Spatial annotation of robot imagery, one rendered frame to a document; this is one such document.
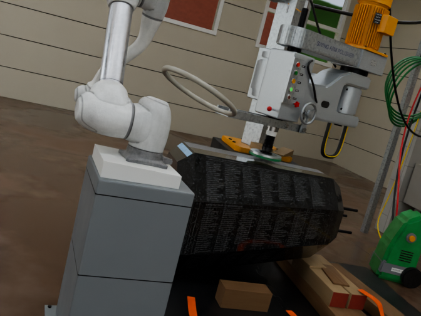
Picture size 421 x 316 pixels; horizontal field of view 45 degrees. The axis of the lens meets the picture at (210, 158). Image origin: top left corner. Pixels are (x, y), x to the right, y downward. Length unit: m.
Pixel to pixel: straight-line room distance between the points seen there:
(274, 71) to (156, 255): 1.57
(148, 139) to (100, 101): 0.24
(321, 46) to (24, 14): 6.41
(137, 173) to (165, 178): 0.12
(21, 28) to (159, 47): 2.30
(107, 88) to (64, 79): 6.97
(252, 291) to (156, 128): 1.30
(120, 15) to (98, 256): 1.01
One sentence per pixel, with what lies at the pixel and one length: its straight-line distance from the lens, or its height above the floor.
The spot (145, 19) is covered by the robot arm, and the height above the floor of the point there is 1.44.
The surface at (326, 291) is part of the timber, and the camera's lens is 3.27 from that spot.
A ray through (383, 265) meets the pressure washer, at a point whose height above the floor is 0.12.
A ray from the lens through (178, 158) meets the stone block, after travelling 3.04.
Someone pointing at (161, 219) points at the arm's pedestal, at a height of 0.67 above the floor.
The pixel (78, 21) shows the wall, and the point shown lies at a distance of 8.99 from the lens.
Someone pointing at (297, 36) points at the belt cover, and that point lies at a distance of 3.18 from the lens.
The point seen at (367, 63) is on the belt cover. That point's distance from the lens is 3.70.
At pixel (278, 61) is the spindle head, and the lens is 3.23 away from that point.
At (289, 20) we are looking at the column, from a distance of 4.04.
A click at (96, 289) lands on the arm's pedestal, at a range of 2.14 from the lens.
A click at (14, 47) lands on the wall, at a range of 8.99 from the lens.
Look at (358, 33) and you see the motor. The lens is 3.73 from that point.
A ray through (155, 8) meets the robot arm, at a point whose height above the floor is 1.50.
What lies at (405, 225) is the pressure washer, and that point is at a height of 0.48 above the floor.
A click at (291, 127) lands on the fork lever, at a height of 1.06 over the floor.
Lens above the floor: 1.31
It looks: 10 degrees down
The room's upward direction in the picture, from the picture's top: 14 degrees clockwise
